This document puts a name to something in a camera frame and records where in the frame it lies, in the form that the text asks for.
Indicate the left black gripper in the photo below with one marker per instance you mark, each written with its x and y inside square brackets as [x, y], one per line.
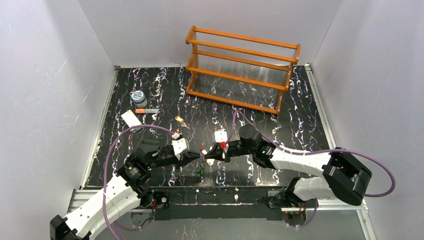
[185, 156]

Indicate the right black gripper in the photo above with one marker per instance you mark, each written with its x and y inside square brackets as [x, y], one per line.
[222, 151]

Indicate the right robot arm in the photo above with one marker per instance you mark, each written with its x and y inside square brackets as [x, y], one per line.
[336, 175]

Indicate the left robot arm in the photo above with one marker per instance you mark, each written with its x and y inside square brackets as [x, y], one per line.
[127, 190]

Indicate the yellow tag key left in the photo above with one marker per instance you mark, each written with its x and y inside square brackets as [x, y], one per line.
[182, 122]

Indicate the orange grey marker pen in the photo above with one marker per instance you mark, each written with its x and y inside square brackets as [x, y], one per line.
[147, 111]

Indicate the white card box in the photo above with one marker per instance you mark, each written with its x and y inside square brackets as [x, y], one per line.
[130, 119]

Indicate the blue white round jar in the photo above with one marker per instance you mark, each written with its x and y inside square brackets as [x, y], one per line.
[138, 99]

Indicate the orange wooden shelf rack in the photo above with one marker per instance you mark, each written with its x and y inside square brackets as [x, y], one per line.
[249, 72]

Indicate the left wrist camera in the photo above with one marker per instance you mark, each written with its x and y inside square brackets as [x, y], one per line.
[180, 145]

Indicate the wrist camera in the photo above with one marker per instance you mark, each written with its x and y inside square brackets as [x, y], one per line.
[180, 145]
[220, 138]

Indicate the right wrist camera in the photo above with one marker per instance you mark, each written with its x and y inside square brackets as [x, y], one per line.
[220, 138]

